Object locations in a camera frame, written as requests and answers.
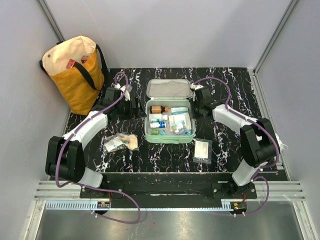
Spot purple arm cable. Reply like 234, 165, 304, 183
55, 71, 142, 224
193, 76, 280, 216

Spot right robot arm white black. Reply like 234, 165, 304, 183
190, 86, 281, 198

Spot clear bag white pads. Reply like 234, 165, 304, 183
192, 138, 213, 165

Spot white gauze pad packet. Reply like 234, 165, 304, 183
168, 112, 192, 132

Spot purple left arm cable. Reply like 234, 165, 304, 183
55, 71, 142, 224

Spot teal plaster packet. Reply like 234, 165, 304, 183
171, 120, 192, 136

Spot white pill bottle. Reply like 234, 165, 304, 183
148, 113, 168, 123

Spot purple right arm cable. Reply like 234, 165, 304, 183
193, 76, 280, 216

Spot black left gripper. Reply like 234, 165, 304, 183
114, 96, 146, 121

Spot orange tote bag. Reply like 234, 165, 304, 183
39, 35, 109, 116

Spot mint green medicine case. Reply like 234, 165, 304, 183
144, 79, 196, 144

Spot clear bag white leaflets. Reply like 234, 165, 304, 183
103, 135, 126, 153

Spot brown bottle orange cap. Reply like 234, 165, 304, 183
149, 105, 169, 114

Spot cyan sachet strip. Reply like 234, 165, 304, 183
159, 130, 167, 136

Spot white crumpled cloth bag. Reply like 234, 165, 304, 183
275, 133, 289, 163

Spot clear bag yellow items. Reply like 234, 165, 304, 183
116, 133, 139, 151

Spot small green box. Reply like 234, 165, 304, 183
151, 129, 159, 136

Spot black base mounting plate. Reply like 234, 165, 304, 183
79, 171, 258, 208

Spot blue mask packet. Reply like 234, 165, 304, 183
170, 106, 193, 136

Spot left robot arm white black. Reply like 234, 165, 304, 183
45, 87, 145, 198

